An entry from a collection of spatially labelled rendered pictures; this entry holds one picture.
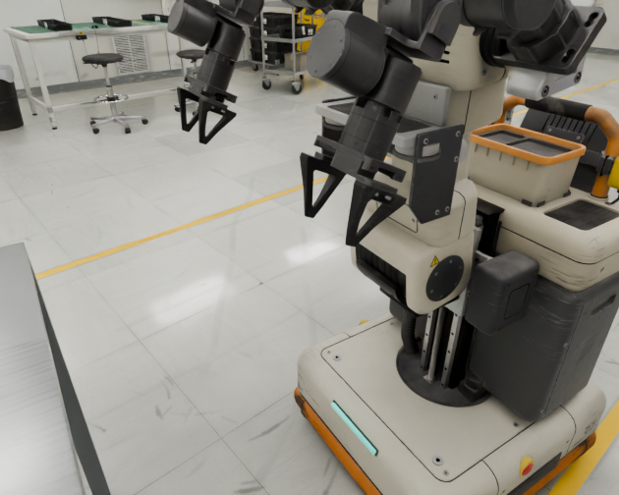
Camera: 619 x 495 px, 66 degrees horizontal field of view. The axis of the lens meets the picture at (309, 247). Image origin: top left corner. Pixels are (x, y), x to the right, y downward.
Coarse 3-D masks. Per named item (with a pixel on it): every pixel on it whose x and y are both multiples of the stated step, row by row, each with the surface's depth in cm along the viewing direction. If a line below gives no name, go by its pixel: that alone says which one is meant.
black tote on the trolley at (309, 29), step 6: (300, 24) 577; (306, 24) 572; (282, 30) 552; (288, 30) 569; (300, 30) 543; (306, 30) 554; (312, 30) 564; (282, 36) 556; (288, 36) 552; (300, 36) 547; (306, 36) 558
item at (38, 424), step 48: (0, 288) 79; (0, 336) 69; (48, 336) 100; (0, 384) 61; (48, 384) 61; (0, 432) 54; (48, 432) 54; (0, 480) 49; (48, 480) 49; (96, 480) 124
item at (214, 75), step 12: (204, 60) 83; (216, 60) 82; (228, 60) 83; (204, 72) 83; (216, 72) 83; (228, 72) 84; (204, 84) 81; (216, 84) 84; (228, 84) 86; (228, 96) 84
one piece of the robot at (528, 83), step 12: (576, 0) 64; (588, 0) 62; (516, 72) 67; (528, 72) 65; (540, 72) 64; (576, 72) 66; (516, 84) 66; (528, 84) 65; (540, 84) 64; (552, 84) 65; (564, 84) 66; (528, 96) 65; (540, 96) 64
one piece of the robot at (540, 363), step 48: (480, 192) 111; (576, 192) 110; (480, 240) 107; (528, 240) 101; (576, 240) 93; (576, 288) 95; (432, 336) 130; (480, 336) 120; (528, 336) 108; (576, 336) 104; (480, 384) 124; (528, 384) 112; (576, 384) 119
